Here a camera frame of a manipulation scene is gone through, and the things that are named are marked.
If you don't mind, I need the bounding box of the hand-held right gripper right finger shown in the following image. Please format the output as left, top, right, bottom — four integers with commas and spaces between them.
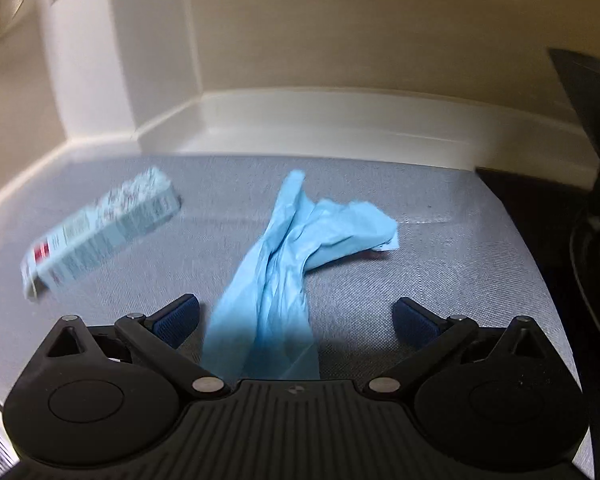
364, 297, 562, 401

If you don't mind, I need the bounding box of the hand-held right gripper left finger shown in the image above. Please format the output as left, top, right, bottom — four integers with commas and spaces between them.
25, 294, 232, 401

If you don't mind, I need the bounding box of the light blue plastic bag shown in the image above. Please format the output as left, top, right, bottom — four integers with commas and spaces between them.
202, 169, 400, 380

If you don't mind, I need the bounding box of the grey mat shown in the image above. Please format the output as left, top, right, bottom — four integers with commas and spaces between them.
0, 153, 595, 480

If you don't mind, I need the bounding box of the pale blue carton box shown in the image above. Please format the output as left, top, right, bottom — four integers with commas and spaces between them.
20, 167, 182, 302

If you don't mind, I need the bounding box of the black wok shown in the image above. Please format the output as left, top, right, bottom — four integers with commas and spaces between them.
547, 47, 600, 196

